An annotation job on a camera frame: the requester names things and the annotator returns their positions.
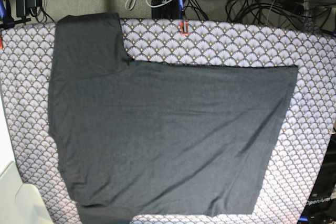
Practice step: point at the dark grey T-shirt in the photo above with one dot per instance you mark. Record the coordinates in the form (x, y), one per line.
(137, 137)

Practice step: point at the red table clamp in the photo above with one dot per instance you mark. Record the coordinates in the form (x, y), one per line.
(184, 27)

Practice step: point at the fan-patterned tablecloth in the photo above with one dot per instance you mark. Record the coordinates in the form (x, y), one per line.
(303, 139)

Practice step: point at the white plastic bin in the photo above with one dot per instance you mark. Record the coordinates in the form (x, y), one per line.
(20, 202)

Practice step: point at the black OpenArm box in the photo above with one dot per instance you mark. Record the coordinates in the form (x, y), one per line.
(320, 207)

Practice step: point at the blue clamp handle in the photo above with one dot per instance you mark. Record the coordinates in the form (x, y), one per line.
(6, 15)

